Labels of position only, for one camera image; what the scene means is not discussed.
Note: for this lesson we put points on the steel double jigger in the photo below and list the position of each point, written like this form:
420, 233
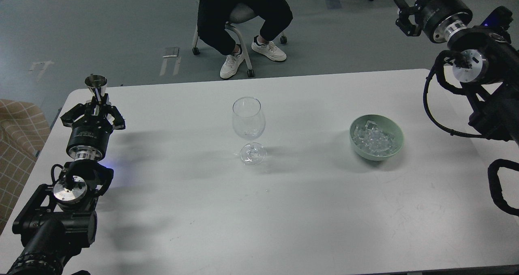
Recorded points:
97, 86

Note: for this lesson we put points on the seated person in black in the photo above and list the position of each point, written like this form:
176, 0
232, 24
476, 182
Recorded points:
235, 28

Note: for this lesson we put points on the clear ice cubes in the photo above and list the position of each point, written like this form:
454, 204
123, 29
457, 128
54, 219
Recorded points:
373, 140

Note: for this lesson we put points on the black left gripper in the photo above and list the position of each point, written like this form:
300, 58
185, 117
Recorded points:
90, 134

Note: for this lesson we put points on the green bowl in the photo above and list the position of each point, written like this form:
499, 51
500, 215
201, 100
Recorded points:
387, 125

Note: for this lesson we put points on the clear wine glass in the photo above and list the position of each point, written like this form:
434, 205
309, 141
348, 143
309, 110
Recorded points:
248, 122

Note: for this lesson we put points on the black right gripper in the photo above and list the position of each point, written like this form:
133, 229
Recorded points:
434, 16

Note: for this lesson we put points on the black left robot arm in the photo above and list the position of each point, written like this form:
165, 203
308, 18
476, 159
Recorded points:
59, 219

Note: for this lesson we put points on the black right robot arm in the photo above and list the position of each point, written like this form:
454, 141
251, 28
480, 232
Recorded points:
479, 63

